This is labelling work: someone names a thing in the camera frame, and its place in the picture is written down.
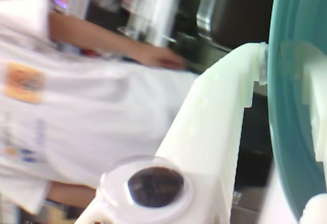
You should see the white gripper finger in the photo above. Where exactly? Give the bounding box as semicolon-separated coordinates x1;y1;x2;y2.
298;62;327;224
76;41;269;224

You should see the teal plastic bowl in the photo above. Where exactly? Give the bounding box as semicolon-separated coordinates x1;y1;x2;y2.
267;0;327;223

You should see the bare person forearm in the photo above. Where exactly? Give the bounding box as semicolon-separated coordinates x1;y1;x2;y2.
47;180;99;207
48;12;154;64

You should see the person hand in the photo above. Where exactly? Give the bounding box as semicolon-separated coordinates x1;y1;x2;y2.
137;47;186;70

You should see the shiny metal column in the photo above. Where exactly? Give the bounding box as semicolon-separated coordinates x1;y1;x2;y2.
196;0;224;41

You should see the person in white t-shirt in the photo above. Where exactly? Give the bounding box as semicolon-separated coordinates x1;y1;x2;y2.
0;0;200;214

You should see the blurred white appliance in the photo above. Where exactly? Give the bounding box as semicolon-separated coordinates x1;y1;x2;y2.
122;0;181;46

